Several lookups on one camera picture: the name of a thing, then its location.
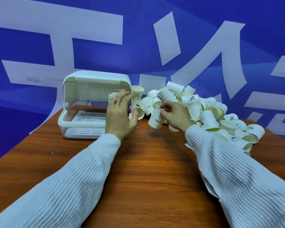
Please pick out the blue white backdrop banner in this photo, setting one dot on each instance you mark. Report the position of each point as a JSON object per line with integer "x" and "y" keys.
{"x": 49, "y": 33}

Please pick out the person's left hand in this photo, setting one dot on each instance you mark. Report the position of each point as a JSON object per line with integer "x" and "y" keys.
{"x": 118, "y": 121}

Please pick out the person's left thumb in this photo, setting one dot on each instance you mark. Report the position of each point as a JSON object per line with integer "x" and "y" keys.
{"x": 135, "y": 116}

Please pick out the person's left forearm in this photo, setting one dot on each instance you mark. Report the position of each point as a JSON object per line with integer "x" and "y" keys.
{"x": 61, "y": 182}

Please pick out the pile of white paper cups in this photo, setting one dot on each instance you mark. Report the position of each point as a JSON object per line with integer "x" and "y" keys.
{"x": 209, "y": 113}

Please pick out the person's right thumb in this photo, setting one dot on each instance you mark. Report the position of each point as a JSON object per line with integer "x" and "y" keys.
{"x": 165, "y": 114}

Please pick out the person's right hand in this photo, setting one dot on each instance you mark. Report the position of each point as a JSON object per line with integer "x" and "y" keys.
{"x": 178, "y": 118}

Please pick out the white cup storage box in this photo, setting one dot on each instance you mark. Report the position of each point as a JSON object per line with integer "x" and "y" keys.
{"x": 85, "y": 109}

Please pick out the person's right forearm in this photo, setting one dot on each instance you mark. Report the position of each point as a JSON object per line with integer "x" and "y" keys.
{"x": 239, "y": 178}

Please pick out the white slotted drain tray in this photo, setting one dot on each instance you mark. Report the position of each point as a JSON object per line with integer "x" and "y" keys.
{"x": 89, "y": 117}

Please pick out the white smiley paper cup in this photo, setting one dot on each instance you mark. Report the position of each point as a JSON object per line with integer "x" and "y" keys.
{"x": 155, "y": 119}

